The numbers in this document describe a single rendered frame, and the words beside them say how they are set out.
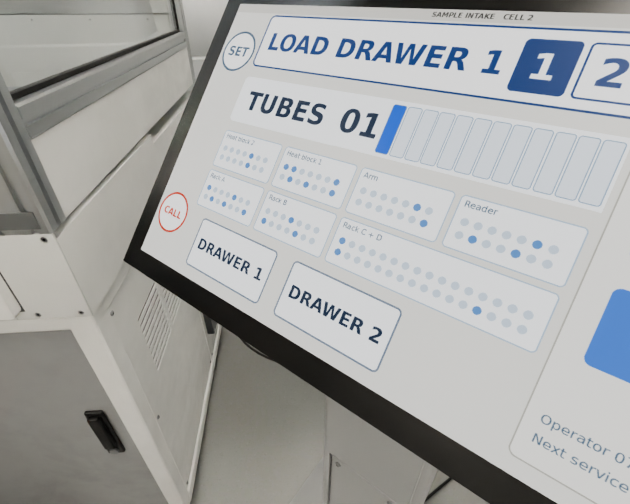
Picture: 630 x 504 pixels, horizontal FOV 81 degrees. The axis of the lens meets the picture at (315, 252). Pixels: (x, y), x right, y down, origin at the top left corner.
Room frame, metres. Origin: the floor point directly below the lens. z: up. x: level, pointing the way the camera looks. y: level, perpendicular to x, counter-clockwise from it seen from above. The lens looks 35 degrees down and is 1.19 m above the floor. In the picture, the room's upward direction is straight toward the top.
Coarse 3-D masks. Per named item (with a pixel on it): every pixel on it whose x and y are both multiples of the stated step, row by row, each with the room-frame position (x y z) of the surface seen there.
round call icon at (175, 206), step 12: (168, 192) 0.34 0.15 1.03; (180, 192) 0.33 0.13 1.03; (168, 204) 0.33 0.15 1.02; (180, 204) 0.32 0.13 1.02; (192, 204) 0.31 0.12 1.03; (156, 216) 0.33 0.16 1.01; (168, 216) 0.32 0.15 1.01; (180, 216) 0.31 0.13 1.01; (168, 228) 0.31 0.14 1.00; (180, 228) 0.30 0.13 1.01
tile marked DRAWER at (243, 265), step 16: (208, 224) 0.29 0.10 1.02; (208, 240) 0.28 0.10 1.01; (224, 240) 0.27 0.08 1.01; (240, 240) 0.27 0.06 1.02; (192, 256) 0.28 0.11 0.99; (208, 256) 0.27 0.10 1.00; (224, 256) 0.26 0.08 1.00; (240, 256) 0.26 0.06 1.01; (256, 256) 0.25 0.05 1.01; (272, 256) 0.24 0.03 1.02; (208, 272) 0.26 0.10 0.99; (224, 272) 0.25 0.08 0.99; (240, 272) 0.24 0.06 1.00; (256, 272) 0.24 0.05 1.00; (240, 288) 0.23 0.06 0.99; (256, 288) 0.23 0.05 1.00; (256, 304) 0.22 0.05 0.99
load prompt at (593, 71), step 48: (288, 48) 0.38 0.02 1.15; (336, 48) 0.35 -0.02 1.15; (384, 48) 0.32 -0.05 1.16; (432, 48) 0.30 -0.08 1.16; (480, 48) 0.28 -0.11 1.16; (528, 48) 0.27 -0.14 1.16; (576, 48) 0.25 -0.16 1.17; (624, 48) 0.24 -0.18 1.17; (480, 96) 0.26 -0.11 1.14; (528, 96) 0.24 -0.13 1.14; (576, 96) 0.23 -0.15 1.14; (624, 96) 0.22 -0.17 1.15
